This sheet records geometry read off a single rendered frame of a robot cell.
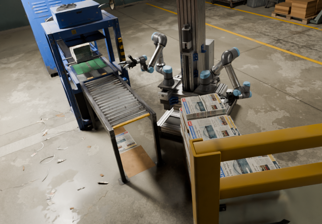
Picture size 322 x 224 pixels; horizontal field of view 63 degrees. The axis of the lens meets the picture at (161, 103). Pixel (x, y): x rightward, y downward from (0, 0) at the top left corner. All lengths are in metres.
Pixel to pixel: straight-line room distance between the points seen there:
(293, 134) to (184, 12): 2.35
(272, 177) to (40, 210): 2.80
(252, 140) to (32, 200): 3.02
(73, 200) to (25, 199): 0.60
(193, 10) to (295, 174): 2.29
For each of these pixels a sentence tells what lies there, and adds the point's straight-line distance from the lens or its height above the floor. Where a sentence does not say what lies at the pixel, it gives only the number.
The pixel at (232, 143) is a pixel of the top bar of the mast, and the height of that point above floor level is 1.85.
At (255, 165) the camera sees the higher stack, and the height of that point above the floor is 1.29.
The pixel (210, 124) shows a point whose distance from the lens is 2.26.
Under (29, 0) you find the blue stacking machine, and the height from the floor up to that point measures 1.64.
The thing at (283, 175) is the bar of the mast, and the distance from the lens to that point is 1.12.
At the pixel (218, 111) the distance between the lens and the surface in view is 2.47.
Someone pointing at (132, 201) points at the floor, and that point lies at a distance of 3.12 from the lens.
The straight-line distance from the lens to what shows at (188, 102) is 2.55.
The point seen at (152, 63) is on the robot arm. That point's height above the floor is 1.19.
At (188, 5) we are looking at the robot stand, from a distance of 3.08.
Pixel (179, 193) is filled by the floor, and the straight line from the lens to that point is 3.11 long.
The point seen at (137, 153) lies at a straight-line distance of 3.63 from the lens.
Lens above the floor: 2.46
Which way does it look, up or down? 33 degrees down
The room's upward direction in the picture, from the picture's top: 7 degrees counter-clockwise
